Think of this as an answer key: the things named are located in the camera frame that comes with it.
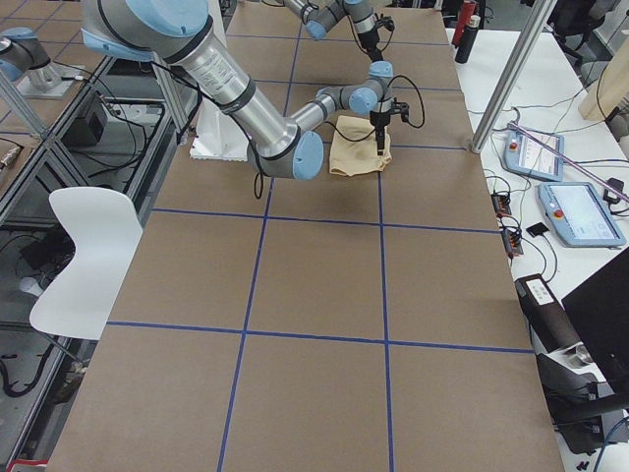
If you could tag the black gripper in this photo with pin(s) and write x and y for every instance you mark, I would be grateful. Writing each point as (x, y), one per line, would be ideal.
(369, 40)
(379, 119)

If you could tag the beige long-sleeve printed shirt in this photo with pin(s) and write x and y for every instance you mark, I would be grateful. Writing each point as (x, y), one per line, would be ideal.
(350, 155)

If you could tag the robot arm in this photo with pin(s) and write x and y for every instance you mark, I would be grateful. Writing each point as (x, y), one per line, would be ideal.
(181, 33)
(320, 20)

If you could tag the black water bottle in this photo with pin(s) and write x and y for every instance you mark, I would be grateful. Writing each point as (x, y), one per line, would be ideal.
(467, 39)

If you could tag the red water bottle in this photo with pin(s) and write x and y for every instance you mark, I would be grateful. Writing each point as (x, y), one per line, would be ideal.
(467, 10)

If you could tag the upper teach pendant tablet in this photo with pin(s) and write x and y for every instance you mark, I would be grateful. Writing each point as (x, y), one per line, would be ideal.
(525, 157)

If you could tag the teach pendant tablet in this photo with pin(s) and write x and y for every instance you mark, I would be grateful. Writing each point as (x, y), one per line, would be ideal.
(578, 216)
(525, 157)

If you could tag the metal stick with green clip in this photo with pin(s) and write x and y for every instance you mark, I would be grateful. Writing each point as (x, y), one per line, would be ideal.
(515, 127)

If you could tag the lower teach pendant tablet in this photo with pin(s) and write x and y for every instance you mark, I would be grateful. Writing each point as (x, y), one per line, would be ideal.
(578, 216)

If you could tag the black label box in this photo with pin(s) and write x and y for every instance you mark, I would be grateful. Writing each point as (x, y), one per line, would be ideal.
(545, 314)

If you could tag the black computer monitor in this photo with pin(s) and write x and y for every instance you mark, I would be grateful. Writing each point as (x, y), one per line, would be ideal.
(598, 311)

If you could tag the white plastic chair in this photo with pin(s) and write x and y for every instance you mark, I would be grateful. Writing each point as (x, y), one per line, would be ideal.
(104, 227)

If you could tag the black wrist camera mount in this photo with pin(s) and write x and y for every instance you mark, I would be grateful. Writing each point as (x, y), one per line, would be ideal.
(402, 109)
(384, 22)

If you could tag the aluminium frame post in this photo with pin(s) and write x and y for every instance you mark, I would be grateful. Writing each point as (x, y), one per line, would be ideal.
(516, 61)

